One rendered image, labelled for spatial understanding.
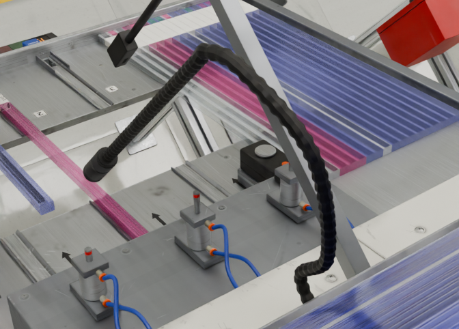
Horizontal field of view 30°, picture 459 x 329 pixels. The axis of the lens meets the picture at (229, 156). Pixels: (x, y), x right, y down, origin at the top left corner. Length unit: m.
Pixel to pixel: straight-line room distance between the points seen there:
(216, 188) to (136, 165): 1.11
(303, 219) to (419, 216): 0.11
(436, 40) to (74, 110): 0.73
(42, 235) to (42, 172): 1.08
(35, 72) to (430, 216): 0.67
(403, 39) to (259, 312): 1.04
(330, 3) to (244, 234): 1.75
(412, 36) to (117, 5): 0.87
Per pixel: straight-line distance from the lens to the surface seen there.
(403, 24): 1.66
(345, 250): 0.66
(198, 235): 0.78
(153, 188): 1.00
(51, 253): 0.92
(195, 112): 1.82
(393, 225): 0.81
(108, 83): 1.23
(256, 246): 0.81
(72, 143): 2.06
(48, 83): 1.25
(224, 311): 0.71
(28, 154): 2.03
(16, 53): 1.30
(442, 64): 2.21
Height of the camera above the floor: 1.90
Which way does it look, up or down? 61 degrees down
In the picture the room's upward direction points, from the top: 54 degrees clockwise
